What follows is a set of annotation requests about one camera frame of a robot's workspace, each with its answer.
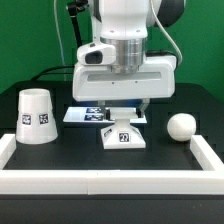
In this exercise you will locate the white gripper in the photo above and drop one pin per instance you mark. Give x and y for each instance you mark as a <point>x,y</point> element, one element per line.
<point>153,79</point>

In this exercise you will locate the white lamp base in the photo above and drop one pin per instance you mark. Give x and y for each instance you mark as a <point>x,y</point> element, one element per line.
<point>121,135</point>

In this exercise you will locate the white lamp bulb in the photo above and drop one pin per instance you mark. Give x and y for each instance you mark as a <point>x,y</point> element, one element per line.
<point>181,127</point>

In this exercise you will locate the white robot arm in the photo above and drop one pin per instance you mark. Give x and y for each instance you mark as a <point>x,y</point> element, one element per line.
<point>116,65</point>

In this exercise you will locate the white lamp shade cone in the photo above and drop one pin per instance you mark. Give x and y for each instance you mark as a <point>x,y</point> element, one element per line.
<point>36,123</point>

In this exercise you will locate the white marker tag sheet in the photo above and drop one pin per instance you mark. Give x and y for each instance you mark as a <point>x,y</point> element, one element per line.
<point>95,115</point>

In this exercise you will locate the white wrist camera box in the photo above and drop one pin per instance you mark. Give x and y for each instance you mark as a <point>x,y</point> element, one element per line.
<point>96,53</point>

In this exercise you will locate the white U-shaped fence frame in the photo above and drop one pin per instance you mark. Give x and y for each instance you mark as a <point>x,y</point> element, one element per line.
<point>209,180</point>

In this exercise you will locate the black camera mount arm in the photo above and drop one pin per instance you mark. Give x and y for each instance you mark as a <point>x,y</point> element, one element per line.
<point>74,8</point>

